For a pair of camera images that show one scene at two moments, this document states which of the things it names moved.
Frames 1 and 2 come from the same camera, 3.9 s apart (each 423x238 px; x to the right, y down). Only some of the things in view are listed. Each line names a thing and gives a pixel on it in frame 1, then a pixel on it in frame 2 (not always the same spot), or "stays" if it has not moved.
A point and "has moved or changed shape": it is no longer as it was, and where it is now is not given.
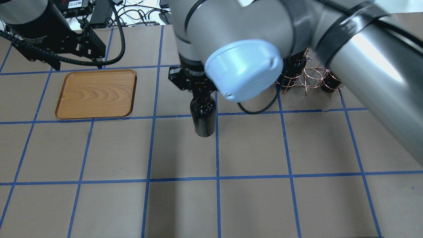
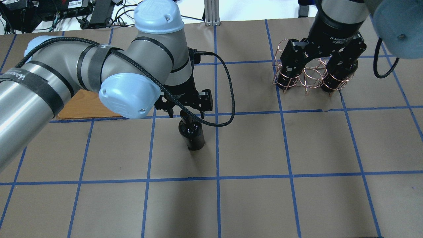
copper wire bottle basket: x=311 y=75 stays
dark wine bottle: x=203 y=108 has moved or changed shape
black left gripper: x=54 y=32 to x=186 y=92
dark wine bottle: x=330 y=82 stays
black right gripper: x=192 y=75 to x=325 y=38
